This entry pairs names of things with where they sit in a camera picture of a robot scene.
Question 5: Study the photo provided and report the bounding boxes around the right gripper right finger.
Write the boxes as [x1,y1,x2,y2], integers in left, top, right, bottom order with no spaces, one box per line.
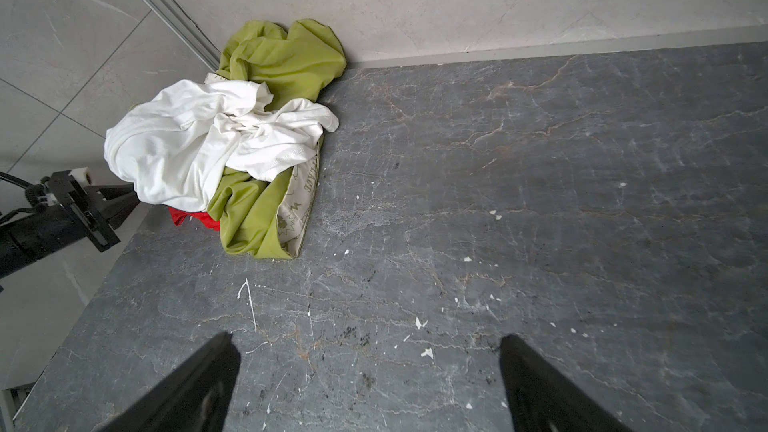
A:
[499,334,629,431]

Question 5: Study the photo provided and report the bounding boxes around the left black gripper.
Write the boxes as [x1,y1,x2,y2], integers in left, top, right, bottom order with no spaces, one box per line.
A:
[35,171,139,252]

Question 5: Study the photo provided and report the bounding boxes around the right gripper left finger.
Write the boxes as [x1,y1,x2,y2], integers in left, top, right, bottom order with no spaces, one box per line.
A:
[103,332,242,432]

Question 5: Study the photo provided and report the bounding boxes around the red cloth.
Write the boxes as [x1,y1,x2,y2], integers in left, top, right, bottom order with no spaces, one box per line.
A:
[168,207,221,231]

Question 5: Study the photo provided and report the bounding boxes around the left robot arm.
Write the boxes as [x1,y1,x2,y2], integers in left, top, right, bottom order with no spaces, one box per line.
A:
[1,168,139,278]

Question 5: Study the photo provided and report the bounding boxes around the white cloth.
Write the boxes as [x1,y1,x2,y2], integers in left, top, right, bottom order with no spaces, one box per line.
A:
[104,80,339,212]

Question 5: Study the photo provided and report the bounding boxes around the green cloth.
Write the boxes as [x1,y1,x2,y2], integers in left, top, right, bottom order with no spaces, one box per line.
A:
[205,19,346,259]

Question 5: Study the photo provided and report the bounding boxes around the aluminium frame profiles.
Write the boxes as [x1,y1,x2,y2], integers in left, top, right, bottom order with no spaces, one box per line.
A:
[142,0,220,71]

